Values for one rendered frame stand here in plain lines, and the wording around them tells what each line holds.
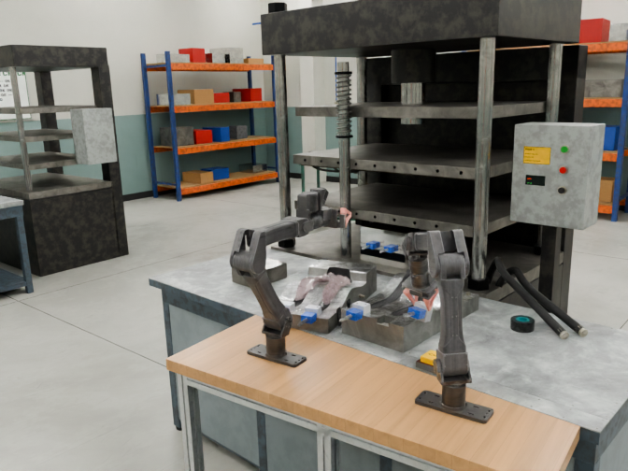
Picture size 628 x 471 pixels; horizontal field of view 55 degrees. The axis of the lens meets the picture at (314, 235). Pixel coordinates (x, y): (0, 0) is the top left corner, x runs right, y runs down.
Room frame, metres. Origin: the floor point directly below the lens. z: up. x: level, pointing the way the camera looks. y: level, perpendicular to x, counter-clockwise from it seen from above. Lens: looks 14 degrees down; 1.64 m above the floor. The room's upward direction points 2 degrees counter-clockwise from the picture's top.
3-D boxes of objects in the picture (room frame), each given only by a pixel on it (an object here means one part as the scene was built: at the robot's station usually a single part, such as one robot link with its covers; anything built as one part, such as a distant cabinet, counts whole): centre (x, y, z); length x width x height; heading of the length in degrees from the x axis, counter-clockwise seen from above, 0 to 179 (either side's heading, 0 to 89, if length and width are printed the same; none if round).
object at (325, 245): (3.11, -0.52, 0.76); 1.30 x 0.84 x 0.06; 47
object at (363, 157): (3.14, -0.55, 1.27); 1.10 x 0.74 x 0.05; 47
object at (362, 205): (3.14, -0.55, 1.02); 1.10 x 0.74 x 0.05; 47
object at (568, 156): (2.42, -0.99, 0.74); 0.30 x 0.22 x 1.47; 47
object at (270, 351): (1.79, 0.13, 0.84); 0.20 x 0.07 x 0.08; 55
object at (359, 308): (1.90, -0.12, 0.89); 0.13 x 0.05 x 0.05; 137
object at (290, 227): (1.80, 0.13, 1.17); 0.30 x 0.09 x 0.12; 145
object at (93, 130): (6.04, 2.64, 1.03); 1.54 x 0.94 x 2.06; 50
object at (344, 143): (2.98, -0.16, 1.10); 0.05 x 0.05 x 1.30
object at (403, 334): (2.06, -0.35, 0.87); 0.50 x 0.26 x 0.14; 137
